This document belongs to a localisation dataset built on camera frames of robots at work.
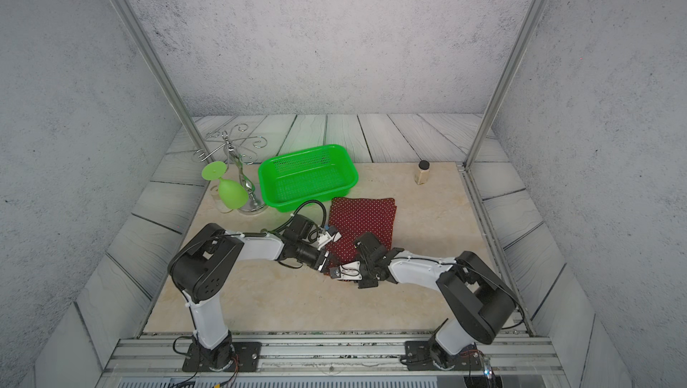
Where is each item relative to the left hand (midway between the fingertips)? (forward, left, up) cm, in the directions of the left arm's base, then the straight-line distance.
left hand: (342, 271), depth 85 cm
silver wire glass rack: (+33, +33, +23) cm, 52 cm away
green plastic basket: (+47, +12, -3) cm, 49 cm away
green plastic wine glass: (+21, +36, +14) cm, 44 cm away
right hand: (+3, -5, -3) cm, 6 cm away
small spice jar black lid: (+39, -32, +3) cm, 51 cm away
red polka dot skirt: (+22, -5, -2) cm, 23 cm away
